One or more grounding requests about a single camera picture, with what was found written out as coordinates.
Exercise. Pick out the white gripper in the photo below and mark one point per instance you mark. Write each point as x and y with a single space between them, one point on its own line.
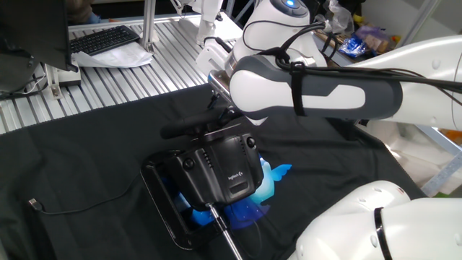
213 56

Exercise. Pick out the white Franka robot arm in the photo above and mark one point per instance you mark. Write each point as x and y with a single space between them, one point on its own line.
325 94

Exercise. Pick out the black Logitech wheel base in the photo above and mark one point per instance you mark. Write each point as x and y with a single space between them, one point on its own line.
216 173

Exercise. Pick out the white paper sheets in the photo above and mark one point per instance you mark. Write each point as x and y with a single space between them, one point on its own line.
122 56

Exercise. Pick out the silver metal clamp rod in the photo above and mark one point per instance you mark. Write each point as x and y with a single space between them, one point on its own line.
227 236

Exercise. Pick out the black computer keyboard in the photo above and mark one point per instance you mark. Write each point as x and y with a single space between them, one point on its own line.
104 39

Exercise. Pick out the blue plastic bag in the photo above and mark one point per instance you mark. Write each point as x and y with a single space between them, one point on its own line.
352 47

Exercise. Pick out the clear crumpled plastic bag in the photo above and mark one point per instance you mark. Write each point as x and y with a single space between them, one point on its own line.
339 18

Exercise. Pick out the black table cloth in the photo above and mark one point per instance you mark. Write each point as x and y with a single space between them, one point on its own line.
72 162

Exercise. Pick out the small yellow toy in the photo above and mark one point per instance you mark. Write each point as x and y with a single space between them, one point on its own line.
358 18

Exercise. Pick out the purple plastic bag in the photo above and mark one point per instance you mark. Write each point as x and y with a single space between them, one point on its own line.
371 36

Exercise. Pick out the black computer monitor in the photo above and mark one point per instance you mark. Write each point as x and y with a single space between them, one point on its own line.
32 29

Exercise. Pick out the orange box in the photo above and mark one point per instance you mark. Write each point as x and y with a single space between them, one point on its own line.
454 135

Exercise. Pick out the silver wrist camera blue ends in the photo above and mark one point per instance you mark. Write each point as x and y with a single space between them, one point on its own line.
220 83

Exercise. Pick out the aluminium frame post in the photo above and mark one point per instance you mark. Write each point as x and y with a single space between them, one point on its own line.
148 21

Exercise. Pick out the aluminium frame rail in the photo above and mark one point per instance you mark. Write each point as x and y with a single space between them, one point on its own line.
115 21

